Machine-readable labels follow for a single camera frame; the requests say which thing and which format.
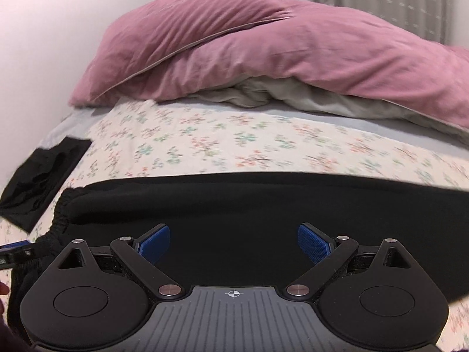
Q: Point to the person's left hand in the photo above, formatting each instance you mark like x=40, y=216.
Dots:
x=3, y=289

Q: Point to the floral bed sheet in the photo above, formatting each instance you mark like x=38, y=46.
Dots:
x=220, y=143

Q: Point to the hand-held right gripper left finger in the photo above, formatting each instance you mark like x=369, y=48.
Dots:
x=154, y=244

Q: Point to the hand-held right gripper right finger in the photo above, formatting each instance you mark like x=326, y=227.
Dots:
x=314, y=244

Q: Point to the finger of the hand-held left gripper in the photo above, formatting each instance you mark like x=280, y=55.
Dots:
x=16, y=253

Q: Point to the folded black garment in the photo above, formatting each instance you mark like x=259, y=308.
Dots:
x=40, y=179

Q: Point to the pink duvet with grey lining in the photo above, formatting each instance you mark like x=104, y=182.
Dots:
x=293, y=58

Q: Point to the black pants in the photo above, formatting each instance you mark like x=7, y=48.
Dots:
x=234, y=209

